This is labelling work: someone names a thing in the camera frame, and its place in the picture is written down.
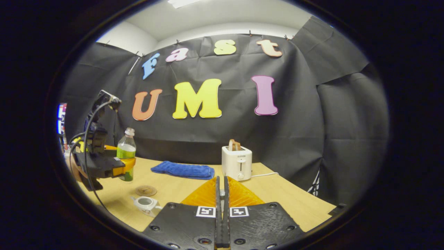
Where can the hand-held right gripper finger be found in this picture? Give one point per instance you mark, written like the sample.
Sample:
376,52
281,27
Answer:
226,222
218,222

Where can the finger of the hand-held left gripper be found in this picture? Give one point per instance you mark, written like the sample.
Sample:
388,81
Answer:
111,148
104,168

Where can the clear water bottle green label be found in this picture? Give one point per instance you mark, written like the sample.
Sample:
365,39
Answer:
126,149

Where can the round wooden coaster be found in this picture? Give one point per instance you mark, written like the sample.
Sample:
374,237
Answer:
146,190

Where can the white teacup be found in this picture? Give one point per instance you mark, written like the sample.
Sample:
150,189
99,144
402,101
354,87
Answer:
145,203

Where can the computer monitor screen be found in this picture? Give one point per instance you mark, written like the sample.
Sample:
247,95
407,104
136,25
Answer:
61,118

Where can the white toaster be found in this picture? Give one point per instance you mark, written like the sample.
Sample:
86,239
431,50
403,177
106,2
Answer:
236,163

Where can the blue folded towel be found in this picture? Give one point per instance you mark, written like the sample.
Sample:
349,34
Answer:
182,170

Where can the brown toast slice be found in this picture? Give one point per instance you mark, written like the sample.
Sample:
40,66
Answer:
234,145

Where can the thin white rod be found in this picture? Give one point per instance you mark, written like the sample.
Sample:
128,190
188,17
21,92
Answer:
134,65

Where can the ceiling light panel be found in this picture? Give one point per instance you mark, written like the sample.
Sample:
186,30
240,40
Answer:
184,2

